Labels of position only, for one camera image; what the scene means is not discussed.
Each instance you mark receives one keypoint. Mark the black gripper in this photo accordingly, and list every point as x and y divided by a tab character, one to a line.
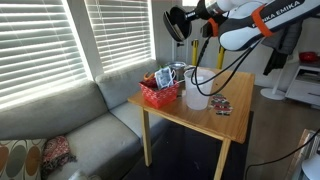
200	10

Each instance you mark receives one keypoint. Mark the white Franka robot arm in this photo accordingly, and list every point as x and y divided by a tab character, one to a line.
283	16

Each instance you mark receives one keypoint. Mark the silver metal cup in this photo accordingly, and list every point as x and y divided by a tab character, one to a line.
176	68

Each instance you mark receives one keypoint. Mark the translucent white plastic cup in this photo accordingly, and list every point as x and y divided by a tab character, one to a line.
198	96

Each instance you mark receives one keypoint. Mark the white door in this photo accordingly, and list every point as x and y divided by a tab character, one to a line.
186	50

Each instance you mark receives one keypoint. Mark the white packaged face mask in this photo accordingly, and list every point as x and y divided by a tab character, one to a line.
164	78

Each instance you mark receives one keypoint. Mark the narrow white window blind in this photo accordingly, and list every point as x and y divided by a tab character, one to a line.
121	33

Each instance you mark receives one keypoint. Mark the red woven basket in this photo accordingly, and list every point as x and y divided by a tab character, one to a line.
159	95

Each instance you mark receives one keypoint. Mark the red green patterned cloth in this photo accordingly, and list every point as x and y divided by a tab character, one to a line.
221	105

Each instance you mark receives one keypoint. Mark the dark hanging jacket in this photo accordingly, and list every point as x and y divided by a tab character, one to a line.
283	55

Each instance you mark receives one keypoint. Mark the white coat stand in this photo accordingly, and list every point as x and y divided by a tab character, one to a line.
273	94

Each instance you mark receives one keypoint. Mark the red object on cabinet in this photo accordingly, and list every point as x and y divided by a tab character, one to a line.
308	56

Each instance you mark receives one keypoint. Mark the light wooden table leg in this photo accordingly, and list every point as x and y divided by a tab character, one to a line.
221	160
146	140

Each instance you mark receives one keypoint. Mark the white cabinet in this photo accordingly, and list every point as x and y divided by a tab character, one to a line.
305	86

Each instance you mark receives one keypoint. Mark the grey fabric sofa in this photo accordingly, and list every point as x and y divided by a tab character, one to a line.
83	116

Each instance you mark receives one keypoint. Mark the wide white window blind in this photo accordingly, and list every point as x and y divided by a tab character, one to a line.
36	50

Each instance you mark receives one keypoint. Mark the light wooden board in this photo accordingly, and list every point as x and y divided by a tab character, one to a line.
300	156

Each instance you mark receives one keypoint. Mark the red patterned fringed scarf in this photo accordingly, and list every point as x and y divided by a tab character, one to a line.
56	151

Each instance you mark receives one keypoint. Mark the white round object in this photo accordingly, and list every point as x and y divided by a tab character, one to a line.
313	168

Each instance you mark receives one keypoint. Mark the cushion with oval pattern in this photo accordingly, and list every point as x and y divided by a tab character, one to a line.
20	160

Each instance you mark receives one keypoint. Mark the yellow post with black band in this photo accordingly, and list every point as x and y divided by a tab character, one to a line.
195	53
220	58

